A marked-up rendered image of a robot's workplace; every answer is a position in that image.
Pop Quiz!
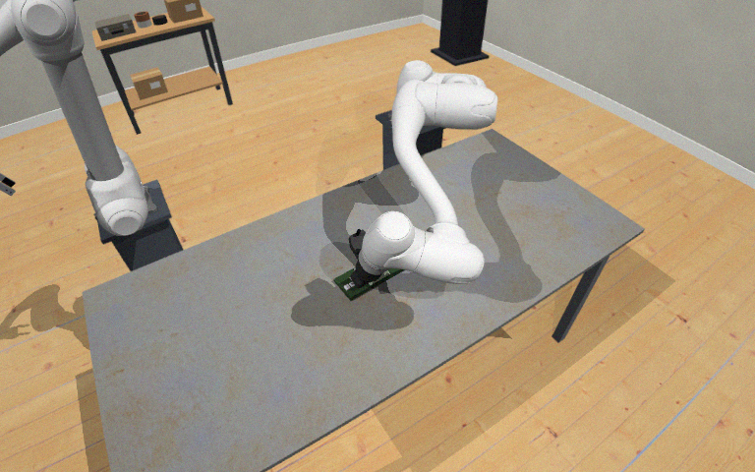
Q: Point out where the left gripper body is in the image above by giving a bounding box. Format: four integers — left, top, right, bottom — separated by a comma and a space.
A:
349, 229, 388, 288

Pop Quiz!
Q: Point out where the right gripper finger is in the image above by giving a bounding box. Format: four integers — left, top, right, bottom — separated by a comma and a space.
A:
0, 182, 16, 196
0, 173, 16, 188

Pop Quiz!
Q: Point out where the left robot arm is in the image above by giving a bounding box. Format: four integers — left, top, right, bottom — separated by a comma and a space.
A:
363, 60, 498, 284

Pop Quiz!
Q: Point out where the green keyboard base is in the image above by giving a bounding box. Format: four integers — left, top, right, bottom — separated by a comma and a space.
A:
334, 268, 405, 301

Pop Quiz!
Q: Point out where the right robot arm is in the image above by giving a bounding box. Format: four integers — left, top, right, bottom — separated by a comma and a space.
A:
0, 0, 158, 236

